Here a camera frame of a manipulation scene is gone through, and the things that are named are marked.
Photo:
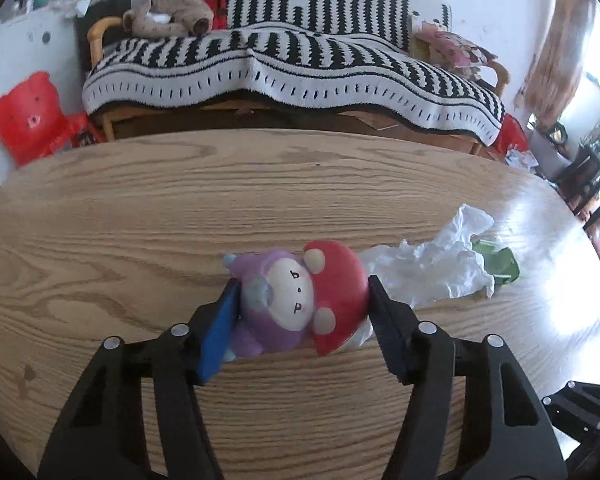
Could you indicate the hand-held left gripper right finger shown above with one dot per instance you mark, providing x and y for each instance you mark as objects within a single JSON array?
[{"x": 390, "y": 335}]

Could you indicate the green plastic wrapper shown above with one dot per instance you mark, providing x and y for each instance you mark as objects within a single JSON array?
[{"x": 502, "y": 262}]

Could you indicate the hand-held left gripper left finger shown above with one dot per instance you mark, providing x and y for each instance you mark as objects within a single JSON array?
[{"x": 219, "y": 330}]

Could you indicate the black white striped blanket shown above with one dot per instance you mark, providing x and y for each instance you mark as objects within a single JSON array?
[{"x": 305, "y": 65}]

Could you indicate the brown patterned curtain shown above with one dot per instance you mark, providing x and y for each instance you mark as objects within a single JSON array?
[{"x": 555, "y": 55}]

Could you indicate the black wooden chair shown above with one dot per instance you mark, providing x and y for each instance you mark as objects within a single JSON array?
[{"x": 592, "y": 185}]

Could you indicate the red bear-shaped plastic chair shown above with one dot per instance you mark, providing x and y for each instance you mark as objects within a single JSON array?
[{"x": 27, "y": 115}]

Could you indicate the floral cushion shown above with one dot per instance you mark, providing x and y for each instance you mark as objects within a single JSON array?
[{"x": 455, "y": 50}]

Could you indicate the wooden frame sofa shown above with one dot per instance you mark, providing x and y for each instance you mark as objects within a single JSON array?
[{"x": 109, "y": 115}]

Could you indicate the white crumpled tissue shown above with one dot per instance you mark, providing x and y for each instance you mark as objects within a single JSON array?
[{"x": 445, "y": 265}]

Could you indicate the red ladybug cushion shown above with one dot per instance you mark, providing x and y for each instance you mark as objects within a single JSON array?
[{"x": 214, "y": 5}]

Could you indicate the brown teddy bear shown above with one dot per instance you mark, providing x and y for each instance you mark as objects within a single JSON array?
[{"x": 167, "y": 10}]

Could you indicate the red shopping bag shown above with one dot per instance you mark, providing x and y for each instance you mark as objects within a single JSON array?
[{"x": 512, "y": 135}]

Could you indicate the purple red mushroom toy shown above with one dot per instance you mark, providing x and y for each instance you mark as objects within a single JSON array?
[{"x": 300, "y": 300}]

